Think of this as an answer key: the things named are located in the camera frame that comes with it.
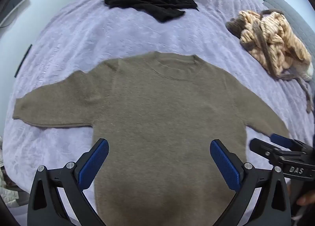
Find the crumpled patterned cloth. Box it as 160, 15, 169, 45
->
0, 137, 27, 208

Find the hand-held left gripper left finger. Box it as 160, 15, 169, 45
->
27, 138, 109, 226

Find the brown knit sweater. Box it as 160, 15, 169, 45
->
13, 52, 289, 226

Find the person's right hand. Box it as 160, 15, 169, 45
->
296, 189, 315, 207

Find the cream striped garment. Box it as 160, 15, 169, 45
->
226, 9, 315, 113

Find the lilac fluffy blanket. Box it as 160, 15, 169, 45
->
2, 0, 315, 219

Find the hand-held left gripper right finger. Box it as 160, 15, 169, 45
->
210, 139, 296, 226

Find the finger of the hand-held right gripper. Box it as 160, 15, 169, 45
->
270, 133, 299, 149
249, 138, 283, 161

